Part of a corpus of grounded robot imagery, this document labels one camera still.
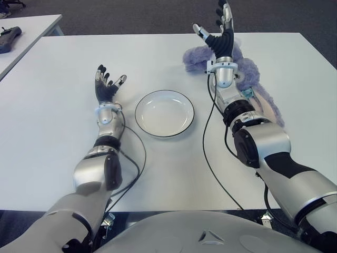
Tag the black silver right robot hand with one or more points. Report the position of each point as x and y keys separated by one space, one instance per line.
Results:
x=223 y=44

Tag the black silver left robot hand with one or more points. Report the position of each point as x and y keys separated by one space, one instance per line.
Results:
x=104 y=91

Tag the purple plush bunny doll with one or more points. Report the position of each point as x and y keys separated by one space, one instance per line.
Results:
x=194 y=56

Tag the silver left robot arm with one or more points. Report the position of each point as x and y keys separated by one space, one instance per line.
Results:
x=89 y=171

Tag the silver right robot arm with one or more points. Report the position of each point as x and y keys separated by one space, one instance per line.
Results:
x=271 y=142

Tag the white plate with black rim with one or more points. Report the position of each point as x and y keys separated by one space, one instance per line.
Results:
x=164 y=116

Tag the white side table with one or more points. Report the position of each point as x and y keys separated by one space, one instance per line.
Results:
x=31 y=26

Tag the dark grey handheld device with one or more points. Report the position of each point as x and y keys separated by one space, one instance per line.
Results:
x=9 y=38

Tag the black office chair base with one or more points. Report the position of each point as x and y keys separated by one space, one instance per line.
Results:
x=15 y=3

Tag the white blue shoe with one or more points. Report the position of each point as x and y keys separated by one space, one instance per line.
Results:
x=4 y=14

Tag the metal table clamp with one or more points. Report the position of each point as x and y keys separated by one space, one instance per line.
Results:
x=108 y=221
x=267 y=220

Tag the grey robot torso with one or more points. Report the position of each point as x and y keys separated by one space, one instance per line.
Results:
x=184 y=234

